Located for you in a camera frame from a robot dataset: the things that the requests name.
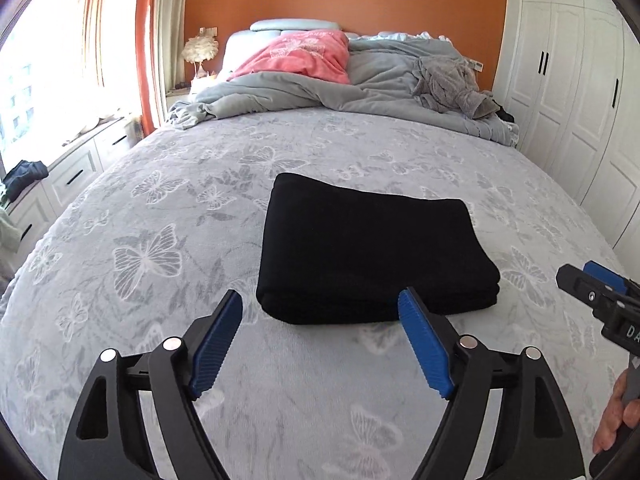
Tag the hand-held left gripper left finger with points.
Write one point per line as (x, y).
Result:
(215, 345)

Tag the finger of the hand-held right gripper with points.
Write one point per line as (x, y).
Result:
(585, 290)
(607, 274)

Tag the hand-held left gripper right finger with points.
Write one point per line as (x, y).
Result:
(425, 345)

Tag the black pants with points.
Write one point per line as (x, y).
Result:
(370, 245)

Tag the person's right hand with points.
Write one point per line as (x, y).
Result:
(612, 420)

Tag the grey butterfly print blanket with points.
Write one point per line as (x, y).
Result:
(150, 310)

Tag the black clothing heap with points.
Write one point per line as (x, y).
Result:
(504, 112)

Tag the white wardrobe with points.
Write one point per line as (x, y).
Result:
(565, 85)

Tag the white window bench cabinet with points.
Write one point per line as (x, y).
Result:
(70, 175)

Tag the crumpled grey garment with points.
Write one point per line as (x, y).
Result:
(450, 85)

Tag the dark blue clothing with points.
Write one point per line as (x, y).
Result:
(25, 175)

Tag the grey duvet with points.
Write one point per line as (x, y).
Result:
(380, 90)

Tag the white feather table lamp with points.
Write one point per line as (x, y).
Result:
(199, 50)

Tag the pink pillow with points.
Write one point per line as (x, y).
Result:
(300, 55)

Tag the orange curtain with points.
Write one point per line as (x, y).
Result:
(146, 45)

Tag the white curtain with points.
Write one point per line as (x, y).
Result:
(172, 25)

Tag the pale blue headboard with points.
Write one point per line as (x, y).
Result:
(280, 26)

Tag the white wall switch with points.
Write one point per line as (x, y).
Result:
(209, 30)

